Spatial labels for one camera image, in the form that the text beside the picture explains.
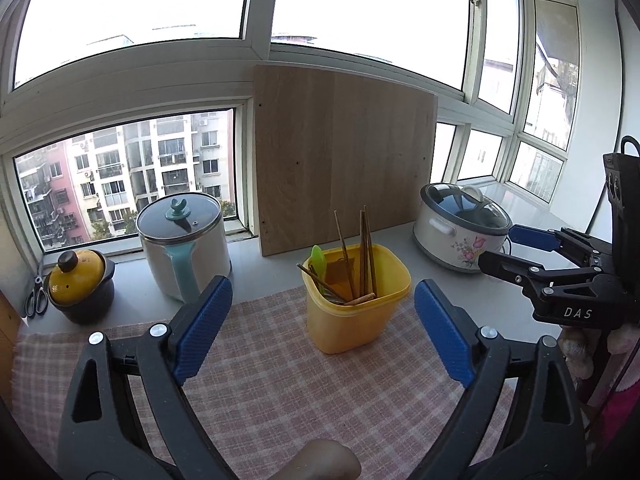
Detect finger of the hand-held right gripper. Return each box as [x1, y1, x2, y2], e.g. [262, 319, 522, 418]
[477, 250, 619, 307]
[509, 224, 613, 267]

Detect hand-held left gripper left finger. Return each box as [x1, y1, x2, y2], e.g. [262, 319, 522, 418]
[56, 275, 236, 480]

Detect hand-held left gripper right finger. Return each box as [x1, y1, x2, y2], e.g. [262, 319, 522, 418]
[410, 279, 586, 480]

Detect yellow plastic container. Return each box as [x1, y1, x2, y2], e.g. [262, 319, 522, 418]
[296, 243, 412, 356]

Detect green plastic spoon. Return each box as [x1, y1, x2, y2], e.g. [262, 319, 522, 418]
[309, 245, 328, 286]

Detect person's right forearm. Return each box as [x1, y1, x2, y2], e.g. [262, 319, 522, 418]
[595, 355, 640, 441]

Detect person's right hand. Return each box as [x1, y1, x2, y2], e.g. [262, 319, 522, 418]
[557, 324, 640, 381]

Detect person's left hand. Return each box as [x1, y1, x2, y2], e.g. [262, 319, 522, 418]
[272, 439, 362, 480]

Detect floral white slow cooker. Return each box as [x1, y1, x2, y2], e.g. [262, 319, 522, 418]
[412, 182, 513, 273]

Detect white teal electric pot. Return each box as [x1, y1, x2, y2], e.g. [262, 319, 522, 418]
[136, 192, 233, 303]

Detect pink checkered cloth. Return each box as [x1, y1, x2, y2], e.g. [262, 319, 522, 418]
[12, 290, 516, 480]

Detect black clay pot yellow lid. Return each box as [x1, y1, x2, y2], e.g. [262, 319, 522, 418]
[44, 249, 117, 325]

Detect apartment buildings outside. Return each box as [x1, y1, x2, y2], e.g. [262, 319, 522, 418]
[14, 108, 236, 253]

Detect wooden slat board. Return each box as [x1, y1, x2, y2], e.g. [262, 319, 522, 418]
[0, 290, 23, 401]

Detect light wooden board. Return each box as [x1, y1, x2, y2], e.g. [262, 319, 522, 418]
[252, 63, 440, 257]

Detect black handled scissors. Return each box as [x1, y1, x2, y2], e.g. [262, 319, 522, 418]
[24, 275, 50, 320]

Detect white window frame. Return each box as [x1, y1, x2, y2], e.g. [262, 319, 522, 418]
[0, 0, 583, 261]

